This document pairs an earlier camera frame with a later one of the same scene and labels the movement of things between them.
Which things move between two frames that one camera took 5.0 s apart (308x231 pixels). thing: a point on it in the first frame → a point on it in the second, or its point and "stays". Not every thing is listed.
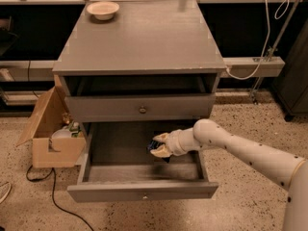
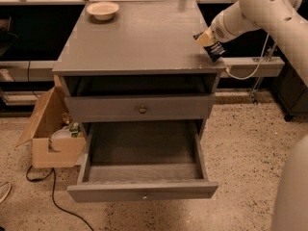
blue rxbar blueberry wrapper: x=153 y=144 → x=215 y=50
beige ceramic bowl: x=103 y=11 stays
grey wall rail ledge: x=30 y=70 stays
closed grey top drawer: x=140 y=108 stays
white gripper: x=174 y=142 → x=218 y=30
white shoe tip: x=5 y=189 stays
